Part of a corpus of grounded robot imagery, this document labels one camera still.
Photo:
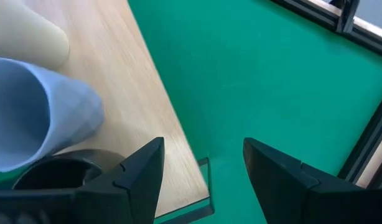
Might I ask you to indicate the black aluminium frame post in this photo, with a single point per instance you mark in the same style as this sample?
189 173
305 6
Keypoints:
348 15

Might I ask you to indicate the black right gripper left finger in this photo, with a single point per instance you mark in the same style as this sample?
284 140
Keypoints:
100 205

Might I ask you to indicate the black metal shelf frame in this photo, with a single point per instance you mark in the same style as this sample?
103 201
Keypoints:
206 186

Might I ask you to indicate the glossy black cup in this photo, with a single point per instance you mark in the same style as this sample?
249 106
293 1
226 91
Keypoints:
54 172

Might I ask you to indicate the green table mat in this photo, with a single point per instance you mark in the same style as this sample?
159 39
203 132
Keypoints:
256 77

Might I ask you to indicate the cream cup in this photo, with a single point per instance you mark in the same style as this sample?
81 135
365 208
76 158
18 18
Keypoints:
23 31

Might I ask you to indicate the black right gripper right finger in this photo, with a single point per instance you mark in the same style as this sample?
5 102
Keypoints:
303 199

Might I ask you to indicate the wooden shelf board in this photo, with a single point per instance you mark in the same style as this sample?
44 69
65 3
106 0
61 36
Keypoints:
125 93

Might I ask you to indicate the black aluminium frame rail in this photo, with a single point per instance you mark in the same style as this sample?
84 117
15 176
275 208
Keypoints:
365 146
321 18

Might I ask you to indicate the light blue faceted cup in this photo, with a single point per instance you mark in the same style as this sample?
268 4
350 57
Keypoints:
20 115

